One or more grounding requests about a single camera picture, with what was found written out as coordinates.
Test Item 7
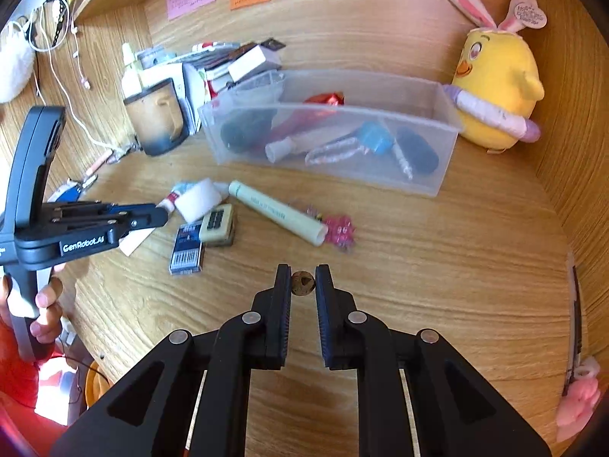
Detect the white printed carton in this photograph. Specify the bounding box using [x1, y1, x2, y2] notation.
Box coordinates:
[183, 62, 210, 134]

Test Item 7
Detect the white lotion bottle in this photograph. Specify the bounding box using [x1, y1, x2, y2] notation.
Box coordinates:
[120, 43, 143, 101]

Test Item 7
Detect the blue key fob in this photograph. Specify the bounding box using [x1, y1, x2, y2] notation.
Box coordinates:
[48, 178, 98, 203]

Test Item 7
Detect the small pink stick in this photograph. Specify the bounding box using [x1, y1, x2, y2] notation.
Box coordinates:
[84, 149, 117, 178]

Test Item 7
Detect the brown ceramic mug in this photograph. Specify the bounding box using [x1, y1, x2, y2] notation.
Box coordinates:
[123, 77, 188, 157]

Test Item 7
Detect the white fluffy cloth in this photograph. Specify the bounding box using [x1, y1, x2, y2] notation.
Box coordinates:
[0, 21, 36, 103]

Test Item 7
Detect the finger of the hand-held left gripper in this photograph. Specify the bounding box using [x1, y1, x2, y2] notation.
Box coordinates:
[48, 201, 169, 235]

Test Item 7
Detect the white paper card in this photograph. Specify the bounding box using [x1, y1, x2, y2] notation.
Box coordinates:
[118, 226, 158, 259]

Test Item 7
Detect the black chain strap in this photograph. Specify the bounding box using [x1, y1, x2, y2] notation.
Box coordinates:
[50, 0, 72, 48]

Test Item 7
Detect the dark green dropper bottle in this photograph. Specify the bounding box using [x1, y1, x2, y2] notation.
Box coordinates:
[220, 109, 277, 153]

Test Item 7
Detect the white tape roll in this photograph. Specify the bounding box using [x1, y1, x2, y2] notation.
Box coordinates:
[174, 177, 224, 224]

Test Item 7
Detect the white charging cable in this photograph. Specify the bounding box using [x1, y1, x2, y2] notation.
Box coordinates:
[19, 0, 120, 153]

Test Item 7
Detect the small brown ball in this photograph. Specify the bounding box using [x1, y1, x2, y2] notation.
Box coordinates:
[291, 270, 316, 297]

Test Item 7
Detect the white mahjong tile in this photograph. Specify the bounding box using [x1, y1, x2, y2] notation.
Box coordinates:
[199, 203, 235, 247]

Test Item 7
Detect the stack of books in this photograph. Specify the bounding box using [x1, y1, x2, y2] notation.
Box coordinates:
[138, 38, 286, 101]

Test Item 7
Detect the clear plastic storage box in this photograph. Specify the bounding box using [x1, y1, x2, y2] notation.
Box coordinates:
[197, 69, 463, 197]

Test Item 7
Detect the blue pencil lead box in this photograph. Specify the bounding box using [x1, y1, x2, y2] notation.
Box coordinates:
[170, 221, 205, 276]

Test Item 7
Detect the yellow chick plush toy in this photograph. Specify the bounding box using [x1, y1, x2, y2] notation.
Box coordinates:
[442, 0, 548, 155]

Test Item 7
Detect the pink braided lanyard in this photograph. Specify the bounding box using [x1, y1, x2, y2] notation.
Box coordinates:
[304, 136, 362, 167]

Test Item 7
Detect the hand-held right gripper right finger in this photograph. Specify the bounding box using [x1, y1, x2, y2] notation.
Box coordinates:
[315, 263, 553, 457]

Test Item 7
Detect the blue tape roll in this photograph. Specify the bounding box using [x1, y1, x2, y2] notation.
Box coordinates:
[357, 121, 395, 155]

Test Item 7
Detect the red clothing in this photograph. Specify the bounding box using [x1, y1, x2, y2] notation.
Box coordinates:
[0, 319, 62, 457]

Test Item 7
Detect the light green tube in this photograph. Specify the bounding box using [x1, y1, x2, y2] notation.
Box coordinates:
[228, 180, 328, 247]

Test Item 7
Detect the person's left hand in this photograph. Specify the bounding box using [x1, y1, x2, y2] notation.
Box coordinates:
[29, 275, 65, 346]

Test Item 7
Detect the pink charm keychain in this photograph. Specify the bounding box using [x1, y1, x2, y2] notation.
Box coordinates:
[304, 206, 357, 251]

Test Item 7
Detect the white rectangular box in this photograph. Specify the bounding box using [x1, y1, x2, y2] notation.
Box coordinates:
[227, 44, 282, 83]

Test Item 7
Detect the pink plush item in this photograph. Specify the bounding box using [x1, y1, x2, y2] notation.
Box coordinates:
[556, 356, 603, 443]

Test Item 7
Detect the purple spray bottle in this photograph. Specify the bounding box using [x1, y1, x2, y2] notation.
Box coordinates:
[395, 126, 439, 176]

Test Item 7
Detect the red packet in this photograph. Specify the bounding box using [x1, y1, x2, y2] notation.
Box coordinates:
[271, 91, 346, 139]

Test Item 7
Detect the white tube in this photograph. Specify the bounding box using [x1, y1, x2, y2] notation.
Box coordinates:
[265, 124, 353, 163]

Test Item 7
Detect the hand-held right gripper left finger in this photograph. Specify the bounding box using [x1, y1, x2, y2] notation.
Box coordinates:
[50, 263, 292, 457]

